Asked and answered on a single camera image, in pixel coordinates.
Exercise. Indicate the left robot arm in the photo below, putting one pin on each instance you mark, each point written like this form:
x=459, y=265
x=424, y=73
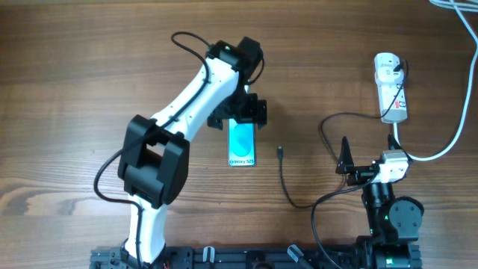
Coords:
x=155, y=162

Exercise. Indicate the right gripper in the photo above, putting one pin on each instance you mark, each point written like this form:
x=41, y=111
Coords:
x=360, y=173

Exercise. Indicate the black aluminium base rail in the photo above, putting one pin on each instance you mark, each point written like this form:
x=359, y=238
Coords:
x=343, y=256

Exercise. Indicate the white USB charger plug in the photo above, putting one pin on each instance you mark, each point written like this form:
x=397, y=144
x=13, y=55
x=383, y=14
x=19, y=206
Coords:
x=389, y=74

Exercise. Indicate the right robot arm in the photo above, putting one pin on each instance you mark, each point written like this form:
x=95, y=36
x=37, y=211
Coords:
x=394, y=222

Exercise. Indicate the white power strip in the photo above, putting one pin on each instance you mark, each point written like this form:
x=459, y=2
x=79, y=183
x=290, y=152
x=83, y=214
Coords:
x=392, y=98

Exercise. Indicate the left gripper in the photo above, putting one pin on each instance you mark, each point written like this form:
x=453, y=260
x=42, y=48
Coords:
x=253, y=112

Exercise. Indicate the Galaxy S25 smartphone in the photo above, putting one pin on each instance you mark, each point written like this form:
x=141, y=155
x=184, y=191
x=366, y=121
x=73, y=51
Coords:
x=241, y=144

